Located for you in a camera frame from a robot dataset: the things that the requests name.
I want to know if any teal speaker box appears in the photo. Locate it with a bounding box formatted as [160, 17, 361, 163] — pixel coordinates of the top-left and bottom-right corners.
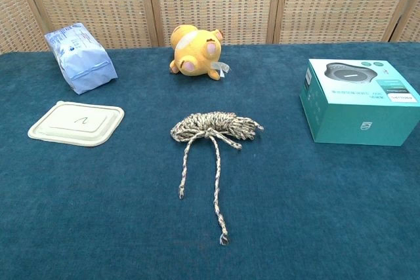
[299, 58, 420, 147]

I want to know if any pale blue plastic package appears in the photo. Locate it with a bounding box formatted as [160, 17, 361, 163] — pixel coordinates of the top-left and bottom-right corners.
[44, 23, 118, 95]

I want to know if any beige braided rope bundle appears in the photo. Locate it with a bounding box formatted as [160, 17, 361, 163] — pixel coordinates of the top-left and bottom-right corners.
[169, 111, 265, 247]

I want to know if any beige container lid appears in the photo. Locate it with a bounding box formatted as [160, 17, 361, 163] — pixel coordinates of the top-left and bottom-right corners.
[27, 100, 125, 148]

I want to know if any yellow plush toy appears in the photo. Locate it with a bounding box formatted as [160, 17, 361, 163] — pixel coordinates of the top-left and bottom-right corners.
[169, 24, 232, 81]

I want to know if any teal table cloth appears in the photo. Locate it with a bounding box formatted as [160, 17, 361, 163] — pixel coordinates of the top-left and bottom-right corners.
[0, 42, 420, 280]

